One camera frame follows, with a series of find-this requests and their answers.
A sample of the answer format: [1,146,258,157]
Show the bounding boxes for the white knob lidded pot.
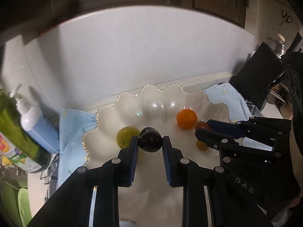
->
[267,33,288,56]

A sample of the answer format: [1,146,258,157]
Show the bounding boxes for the dark plum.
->
[138,127,163,153]

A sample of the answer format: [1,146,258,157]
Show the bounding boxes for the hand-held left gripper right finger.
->
[162,136,273,227]

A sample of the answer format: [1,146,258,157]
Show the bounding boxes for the small yellow green plum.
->
[196,140,209,151]

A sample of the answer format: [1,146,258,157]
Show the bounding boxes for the grey checked cloth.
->
[40,100,264,204]

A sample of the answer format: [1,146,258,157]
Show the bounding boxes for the orange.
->
[176,109,198,130]

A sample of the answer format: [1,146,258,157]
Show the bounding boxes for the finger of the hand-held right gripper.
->
[195,128,283,160]
[207,117,293,151]

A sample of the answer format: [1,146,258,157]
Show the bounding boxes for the steel pot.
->
[267,84,294,119]

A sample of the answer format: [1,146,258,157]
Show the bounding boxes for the blue pump bottle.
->
[9,84,60,154]

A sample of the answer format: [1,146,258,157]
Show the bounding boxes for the green plastic basin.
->
[18,188,32,227]

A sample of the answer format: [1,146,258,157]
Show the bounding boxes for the small reddish brown fruit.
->
[194,121,212,131]

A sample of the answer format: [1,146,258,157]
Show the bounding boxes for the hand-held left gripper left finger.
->
[28,136,140,227]

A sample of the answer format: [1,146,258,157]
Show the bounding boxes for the hanging black scissors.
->
[280,9,293,26]

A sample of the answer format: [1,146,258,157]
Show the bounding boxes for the white scalloped bowl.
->
[82,83,231,221]

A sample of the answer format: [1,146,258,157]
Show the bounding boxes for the green citrus fruit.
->
[116,126,141,148]

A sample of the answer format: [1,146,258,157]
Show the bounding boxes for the green dish soap bottle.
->
[0,89,51,173]

